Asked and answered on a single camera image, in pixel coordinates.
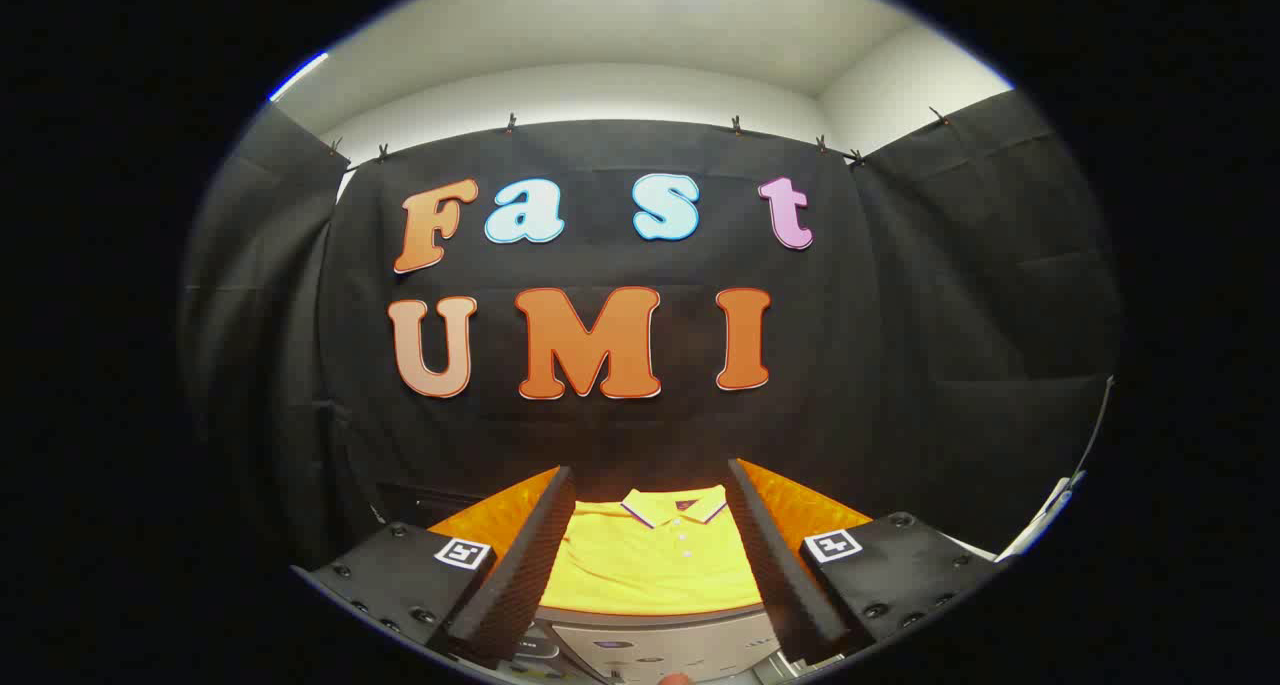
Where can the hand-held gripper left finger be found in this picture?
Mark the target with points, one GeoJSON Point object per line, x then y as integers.
{"type": "Point", "coordinates": [545, 545]}

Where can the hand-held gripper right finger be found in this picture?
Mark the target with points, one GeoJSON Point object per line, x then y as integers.
{"type": "Point", "coordinates": [765, 545]}

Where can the yellow polo shirt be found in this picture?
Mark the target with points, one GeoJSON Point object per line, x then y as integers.
{"type": "Point", "coordinates": [650, 575]}

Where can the grey box-shaped appliance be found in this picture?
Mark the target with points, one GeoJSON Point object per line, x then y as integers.
{"type": "Point", "coordinates": [680, 640]}

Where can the white sheet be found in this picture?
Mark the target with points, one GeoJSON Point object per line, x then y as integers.
{"type": "Point", "coordinates": [1040, 525]}

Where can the row of black cloth clips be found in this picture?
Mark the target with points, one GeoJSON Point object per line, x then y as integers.
{"type": "Point", "coordinates": [511, 123]}

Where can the white ceiling light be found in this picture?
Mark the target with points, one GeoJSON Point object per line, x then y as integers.
{"type": "Point", "coordinates": [298, 75]}

